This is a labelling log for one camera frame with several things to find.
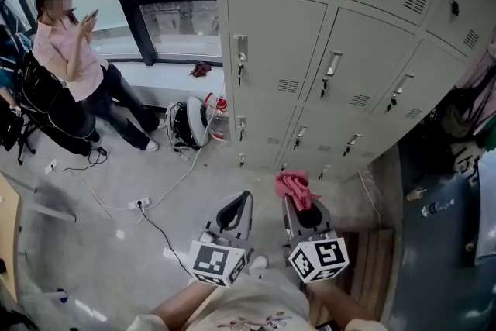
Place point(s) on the small blue floor object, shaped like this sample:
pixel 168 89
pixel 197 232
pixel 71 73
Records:
pixel 62 294

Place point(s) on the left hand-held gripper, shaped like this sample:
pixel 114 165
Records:
pixel 211 261

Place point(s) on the dark red rag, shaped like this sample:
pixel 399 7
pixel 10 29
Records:
pixel 200 69

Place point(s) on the clear plastic bottle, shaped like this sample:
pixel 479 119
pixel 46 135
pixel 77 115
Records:
pixel 433 208

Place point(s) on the white round helmet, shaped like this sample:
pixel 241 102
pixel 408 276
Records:
pixel 197 120

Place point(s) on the clear plastic drink cup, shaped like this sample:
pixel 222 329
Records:
pixel 414 194

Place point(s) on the pink cloth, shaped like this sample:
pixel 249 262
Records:
pixel 293 186

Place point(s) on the wooden desk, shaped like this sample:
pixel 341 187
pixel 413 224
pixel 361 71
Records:
pixel 7 228

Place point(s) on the pile of black bags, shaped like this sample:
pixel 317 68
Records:
pixel 445 135

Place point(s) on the bank of grey locker doors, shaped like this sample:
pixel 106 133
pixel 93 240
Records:
pixel 279 35

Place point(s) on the person's white printed shirt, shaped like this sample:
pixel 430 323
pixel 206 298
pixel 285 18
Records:
pixel 252 306

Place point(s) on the person's left forearm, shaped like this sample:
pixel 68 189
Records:
pixel 178 304

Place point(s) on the person's right forearm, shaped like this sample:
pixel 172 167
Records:
pixel 337 302

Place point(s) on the person's white shoe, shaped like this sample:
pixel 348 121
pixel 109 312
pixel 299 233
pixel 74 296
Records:
pixel 258 264

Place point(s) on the pink hanging garment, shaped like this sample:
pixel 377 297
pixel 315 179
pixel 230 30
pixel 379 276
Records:
pixel 480 81

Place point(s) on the clear red-capped water jug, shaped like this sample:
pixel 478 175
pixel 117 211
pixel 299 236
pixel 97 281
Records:
pixel 219 120

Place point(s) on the black window frame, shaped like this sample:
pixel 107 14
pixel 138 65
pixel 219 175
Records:
pixel 131 0

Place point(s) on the black charger brick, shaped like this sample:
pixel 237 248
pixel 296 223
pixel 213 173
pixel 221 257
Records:
pixel 102 151

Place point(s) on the grey metal desk brace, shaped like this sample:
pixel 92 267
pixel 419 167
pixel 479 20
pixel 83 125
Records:
pixel 50 205

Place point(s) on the small white power adapter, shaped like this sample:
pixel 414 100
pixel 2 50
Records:
pixel 50 166

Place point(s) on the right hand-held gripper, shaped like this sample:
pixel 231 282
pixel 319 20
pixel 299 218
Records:
pixel 319 257

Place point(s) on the white power strip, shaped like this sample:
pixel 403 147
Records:
pixel 139 202

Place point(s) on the black office chair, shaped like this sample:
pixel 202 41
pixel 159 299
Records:
pixel 42 97

